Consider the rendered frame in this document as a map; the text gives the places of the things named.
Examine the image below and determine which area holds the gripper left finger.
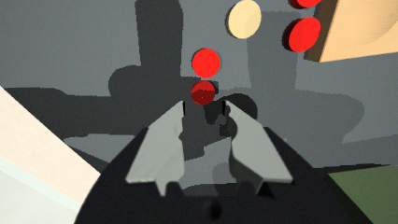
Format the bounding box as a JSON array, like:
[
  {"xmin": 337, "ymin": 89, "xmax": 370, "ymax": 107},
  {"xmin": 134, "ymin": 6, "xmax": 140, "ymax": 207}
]
[{"xmin": 74, "ymin": 101, "xmax": 185, "ymax": 224}]

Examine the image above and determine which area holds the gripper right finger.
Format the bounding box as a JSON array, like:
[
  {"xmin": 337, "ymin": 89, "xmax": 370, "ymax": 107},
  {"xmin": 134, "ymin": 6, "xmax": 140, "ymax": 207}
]
[{"xmin": 222, "ymin": 100, "xmax": 352, "ymax": 224}]

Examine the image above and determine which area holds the tan tray with round pockets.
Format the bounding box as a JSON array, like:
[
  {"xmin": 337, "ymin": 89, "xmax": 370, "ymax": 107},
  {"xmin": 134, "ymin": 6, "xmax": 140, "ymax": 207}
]
[{"xmin": 307, "ymin": 0, "xmax": 398, "ymax": 63}]

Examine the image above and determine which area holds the cream disc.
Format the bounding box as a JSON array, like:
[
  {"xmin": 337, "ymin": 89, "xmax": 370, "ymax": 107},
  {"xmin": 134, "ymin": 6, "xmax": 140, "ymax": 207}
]
[{"xmin": 227, "ymin": 0, "xmax": 261, "ymax": 39}]

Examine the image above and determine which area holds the red disc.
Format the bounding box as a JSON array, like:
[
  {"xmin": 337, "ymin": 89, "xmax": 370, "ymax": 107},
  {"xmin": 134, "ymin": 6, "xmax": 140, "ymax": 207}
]
[
  {"xmin": 284, "ymin": 18, "xmax": 320, "ymax": 52},
  {"xmin": 192, "ymin": 49, "xmax": 220, "ymax": 77},
  {"xmin": 192, "ymin": 80, "xmax": 215, "ymax": 105},
  {"xmin": 290, "ymin": 0, "xmax": 321, "ymax": 9}
]

